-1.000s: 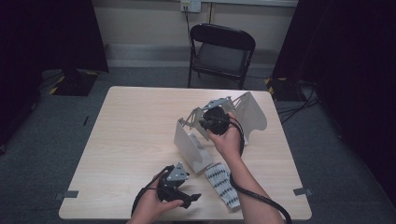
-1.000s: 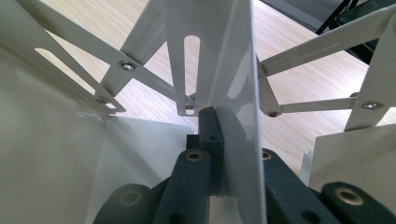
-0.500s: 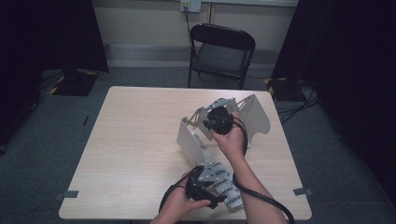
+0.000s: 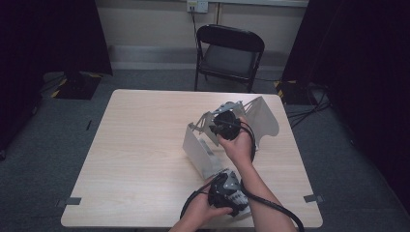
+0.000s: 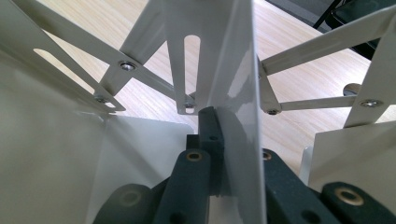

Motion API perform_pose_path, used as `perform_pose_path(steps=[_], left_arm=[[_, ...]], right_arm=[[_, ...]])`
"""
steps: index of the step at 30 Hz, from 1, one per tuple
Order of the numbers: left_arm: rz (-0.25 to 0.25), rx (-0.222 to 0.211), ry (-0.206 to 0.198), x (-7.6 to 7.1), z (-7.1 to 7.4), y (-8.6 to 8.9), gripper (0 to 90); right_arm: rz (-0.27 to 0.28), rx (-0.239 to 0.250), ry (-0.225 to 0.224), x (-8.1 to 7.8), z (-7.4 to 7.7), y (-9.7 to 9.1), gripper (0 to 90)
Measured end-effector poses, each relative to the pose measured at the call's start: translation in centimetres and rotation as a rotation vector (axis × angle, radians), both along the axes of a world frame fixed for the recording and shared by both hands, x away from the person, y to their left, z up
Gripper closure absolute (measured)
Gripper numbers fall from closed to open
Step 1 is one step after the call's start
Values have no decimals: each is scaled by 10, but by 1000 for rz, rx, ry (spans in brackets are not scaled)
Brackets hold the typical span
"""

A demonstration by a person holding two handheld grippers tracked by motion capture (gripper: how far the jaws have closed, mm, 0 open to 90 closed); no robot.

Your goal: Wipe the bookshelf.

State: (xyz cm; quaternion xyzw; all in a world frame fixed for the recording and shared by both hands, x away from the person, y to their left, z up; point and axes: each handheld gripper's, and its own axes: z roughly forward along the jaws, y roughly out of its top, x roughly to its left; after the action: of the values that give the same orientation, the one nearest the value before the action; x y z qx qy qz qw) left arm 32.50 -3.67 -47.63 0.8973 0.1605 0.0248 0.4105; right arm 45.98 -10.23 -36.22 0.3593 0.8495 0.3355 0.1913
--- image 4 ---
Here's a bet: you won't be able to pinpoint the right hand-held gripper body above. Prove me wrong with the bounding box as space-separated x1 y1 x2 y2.
209 101 245 141

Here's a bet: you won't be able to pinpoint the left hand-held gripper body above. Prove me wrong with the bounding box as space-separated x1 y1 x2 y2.
207 170 249 218

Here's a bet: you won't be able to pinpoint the white expandable metal book rack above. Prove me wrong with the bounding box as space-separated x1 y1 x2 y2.
182 96 280 182

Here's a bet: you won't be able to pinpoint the person's right hand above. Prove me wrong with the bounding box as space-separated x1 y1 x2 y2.
217 116 258 167

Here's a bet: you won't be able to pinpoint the person's left hand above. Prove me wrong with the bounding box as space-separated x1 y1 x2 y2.
178 191 234 232

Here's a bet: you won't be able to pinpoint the black folding chair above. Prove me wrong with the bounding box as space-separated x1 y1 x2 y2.
193 23 266 95

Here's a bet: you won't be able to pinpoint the black stand base yellow stripes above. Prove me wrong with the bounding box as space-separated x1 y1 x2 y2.
274 78 310 105
50 71 103 101

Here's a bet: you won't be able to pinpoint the grey tape strip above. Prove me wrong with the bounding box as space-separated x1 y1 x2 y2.
55 196 82 208
303 193 325 204

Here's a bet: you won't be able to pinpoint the black curtain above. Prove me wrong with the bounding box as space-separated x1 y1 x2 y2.
0 0 113 153
282 0 410 204

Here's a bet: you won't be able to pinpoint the left hand-held gripper cable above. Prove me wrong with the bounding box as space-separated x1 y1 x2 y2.
179 175 226 220

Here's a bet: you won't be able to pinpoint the hand-held gripper cable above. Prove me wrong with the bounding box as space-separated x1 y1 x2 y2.
179 175 226 220
238 122 306 232

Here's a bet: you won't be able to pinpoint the right hand-held gripper cable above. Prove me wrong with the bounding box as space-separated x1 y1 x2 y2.
238 122 306 232

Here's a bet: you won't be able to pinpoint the black floor cables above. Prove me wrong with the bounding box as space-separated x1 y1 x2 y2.
284 81 333 130

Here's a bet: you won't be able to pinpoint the black cable from wall socket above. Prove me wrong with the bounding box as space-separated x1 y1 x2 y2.
190 5 201 66

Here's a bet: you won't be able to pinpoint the white wall socket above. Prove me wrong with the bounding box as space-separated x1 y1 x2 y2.
186 0 210 15

